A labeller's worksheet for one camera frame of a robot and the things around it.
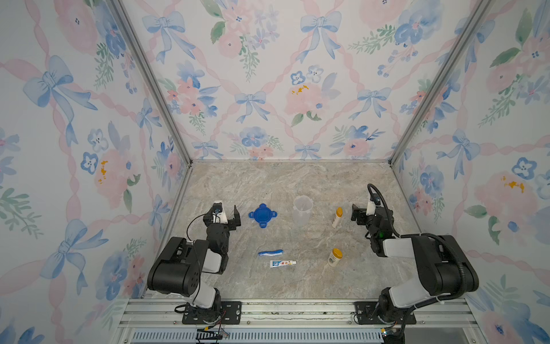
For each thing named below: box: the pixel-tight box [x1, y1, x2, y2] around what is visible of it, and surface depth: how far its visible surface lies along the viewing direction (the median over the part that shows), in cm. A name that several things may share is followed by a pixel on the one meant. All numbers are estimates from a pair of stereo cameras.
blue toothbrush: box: [257, 249, 285, 256], surface depth 90 cm
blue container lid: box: [248, 202, 278, 229], surface depth 100 cm
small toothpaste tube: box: [269, 260, 297, 269], surface depth 86 cm
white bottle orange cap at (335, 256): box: [327, 247, 344, 267], surface depth 79 cm
